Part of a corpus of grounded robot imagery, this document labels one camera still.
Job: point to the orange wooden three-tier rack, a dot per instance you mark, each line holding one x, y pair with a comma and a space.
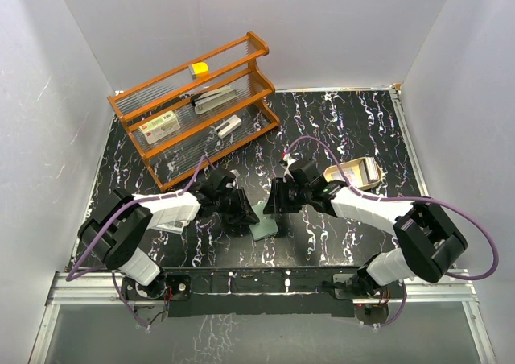
173, 158

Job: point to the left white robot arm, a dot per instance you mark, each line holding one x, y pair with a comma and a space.
114, 229

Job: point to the stack of cards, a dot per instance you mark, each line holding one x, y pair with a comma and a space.
370, 172

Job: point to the aluminium frame rail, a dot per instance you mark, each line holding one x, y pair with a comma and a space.
449, 289

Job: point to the white staples box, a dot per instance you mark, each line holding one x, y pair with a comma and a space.
159, 127

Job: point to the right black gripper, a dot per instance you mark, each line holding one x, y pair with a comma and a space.
278, 203

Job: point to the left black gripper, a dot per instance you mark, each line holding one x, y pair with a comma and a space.
243, 215

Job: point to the yellow grey tape measure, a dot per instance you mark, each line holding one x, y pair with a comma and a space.
199, 70

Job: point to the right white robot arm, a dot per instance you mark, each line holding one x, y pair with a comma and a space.
429, 242

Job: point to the small white stapler remover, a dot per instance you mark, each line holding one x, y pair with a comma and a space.
228, 126

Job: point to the white blue patterned card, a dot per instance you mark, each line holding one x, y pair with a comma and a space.
353, 176

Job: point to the white paper card with code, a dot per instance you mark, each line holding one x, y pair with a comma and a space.
175, 227

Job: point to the grey black stapler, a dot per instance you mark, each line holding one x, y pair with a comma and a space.
209, 100

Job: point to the green card holder wallet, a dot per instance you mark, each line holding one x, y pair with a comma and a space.
266, 226

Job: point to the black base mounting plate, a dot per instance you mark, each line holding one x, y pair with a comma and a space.
202, 291

